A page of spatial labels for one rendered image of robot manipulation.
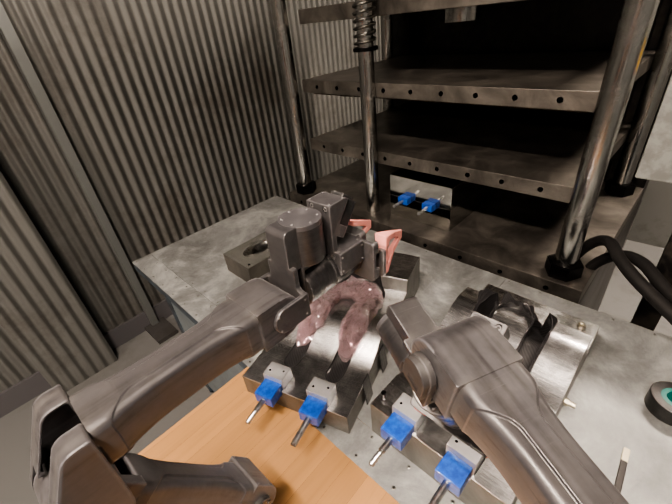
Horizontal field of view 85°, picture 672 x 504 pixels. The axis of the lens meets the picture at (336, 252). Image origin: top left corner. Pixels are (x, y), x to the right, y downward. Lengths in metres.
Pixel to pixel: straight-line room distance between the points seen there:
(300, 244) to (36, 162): 1.79
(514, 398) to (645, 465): 0.59
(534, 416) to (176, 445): 0.73
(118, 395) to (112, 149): 1.87
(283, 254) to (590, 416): 0.70
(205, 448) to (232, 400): 0.11
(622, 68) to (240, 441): 1.13
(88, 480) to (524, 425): 0.35
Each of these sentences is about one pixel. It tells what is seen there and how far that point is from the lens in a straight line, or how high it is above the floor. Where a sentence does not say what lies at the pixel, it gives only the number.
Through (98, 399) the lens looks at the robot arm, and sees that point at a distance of 0.42.
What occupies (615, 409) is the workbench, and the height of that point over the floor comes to 0.80.
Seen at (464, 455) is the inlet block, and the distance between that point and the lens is 0.68.
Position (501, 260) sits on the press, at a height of 0.78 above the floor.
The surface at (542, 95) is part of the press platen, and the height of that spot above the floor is 1.27.
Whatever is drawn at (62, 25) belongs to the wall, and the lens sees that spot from 2.17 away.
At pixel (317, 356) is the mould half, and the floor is 0.86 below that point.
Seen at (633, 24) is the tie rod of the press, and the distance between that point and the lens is 1.06.
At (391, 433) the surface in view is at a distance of 0.70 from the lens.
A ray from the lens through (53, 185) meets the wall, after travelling 2.17.
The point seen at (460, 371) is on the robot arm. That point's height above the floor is 1.25.
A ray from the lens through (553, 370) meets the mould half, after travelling 0.83.
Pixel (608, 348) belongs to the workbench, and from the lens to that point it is 1.08.
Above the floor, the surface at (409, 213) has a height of 0.81.
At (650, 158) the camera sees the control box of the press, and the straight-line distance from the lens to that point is 1.24.
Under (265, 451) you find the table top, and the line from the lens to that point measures 0.84.
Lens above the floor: 1.51
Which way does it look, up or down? 33 degrees down
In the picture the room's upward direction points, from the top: 7 degrees counter-clockwise
